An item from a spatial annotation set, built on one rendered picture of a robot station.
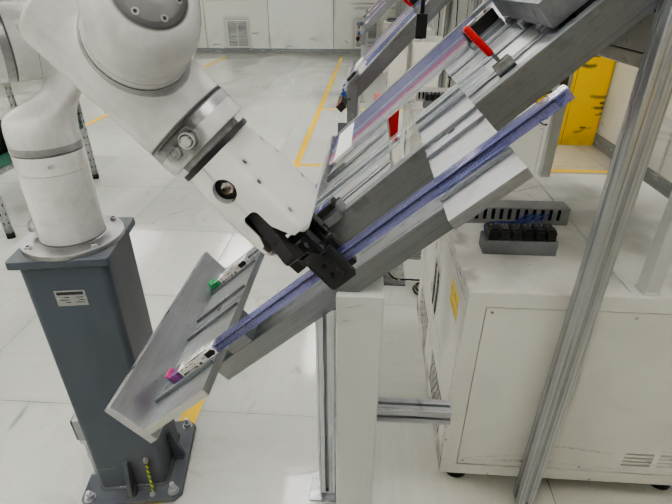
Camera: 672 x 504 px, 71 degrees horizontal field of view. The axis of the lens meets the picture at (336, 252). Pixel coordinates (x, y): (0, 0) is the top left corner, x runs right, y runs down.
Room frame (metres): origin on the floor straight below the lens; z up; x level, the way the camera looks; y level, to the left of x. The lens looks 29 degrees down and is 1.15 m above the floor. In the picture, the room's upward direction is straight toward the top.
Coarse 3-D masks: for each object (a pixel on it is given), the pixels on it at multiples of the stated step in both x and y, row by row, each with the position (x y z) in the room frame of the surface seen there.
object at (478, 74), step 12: (480, 72) 0.61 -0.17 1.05; (468, 84) 0.61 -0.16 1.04; (444, 96) 0.61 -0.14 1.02; (456, 96) 0.61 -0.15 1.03; (432, 108) 0.61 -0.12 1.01; (420, 120) 0.61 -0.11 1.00; (408, 132) 0.61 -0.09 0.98; (384, 144) 0.62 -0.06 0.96; (396, 144) 0.61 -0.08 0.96; (372, 156) 0.61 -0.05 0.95; (360, 168) 0.62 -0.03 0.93; (348, 180) 0.62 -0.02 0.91; (324, 192) 0.62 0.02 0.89; (336, 192) 0.62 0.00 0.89; (252, 252) 0.63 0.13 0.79; (216, 288) 0.63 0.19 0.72
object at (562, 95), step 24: (552, 96) 0.39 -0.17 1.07; (528, 120) 0.39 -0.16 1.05; (504, 144) 0.39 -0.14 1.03; (456, 168) 0.39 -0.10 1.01; (432, 192) 0.39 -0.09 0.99; (384, 216) 0.40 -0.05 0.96; (408, 216) 0.39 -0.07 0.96; (360, 240) 0.40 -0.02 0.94; (288, 288) 0.41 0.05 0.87; (264, 312) 0.40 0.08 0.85; (240, 336) 0.40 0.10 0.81
